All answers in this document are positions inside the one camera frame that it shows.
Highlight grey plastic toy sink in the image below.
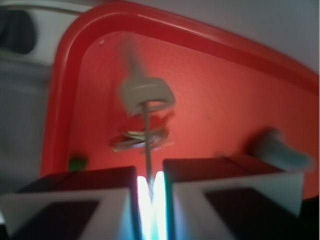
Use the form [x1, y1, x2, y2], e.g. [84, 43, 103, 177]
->
[0, 5, 79, 194]

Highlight orange plastic toy carrot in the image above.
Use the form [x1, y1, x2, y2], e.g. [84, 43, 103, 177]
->
[68, 157, 88, 172]

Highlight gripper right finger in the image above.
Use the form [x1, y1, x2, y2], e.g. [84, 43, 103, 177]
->
[162, 155, 320, 240]

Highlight silver keys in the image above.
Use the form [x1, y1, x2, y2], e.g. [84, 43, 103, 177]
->
[119, 41, 176, 199]

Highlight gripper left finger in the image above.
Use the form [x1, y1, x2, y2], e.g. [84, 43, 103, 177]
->
[0, 166, 140, 240]

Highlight red plastic tray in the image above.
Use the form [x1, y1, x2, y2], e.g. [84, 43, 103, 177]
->
[40, 1, 320, 201]

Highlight grey plush mouse toy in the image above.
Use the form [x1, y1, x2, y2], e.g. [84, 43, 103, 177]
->
[248, 127, 314, 172]

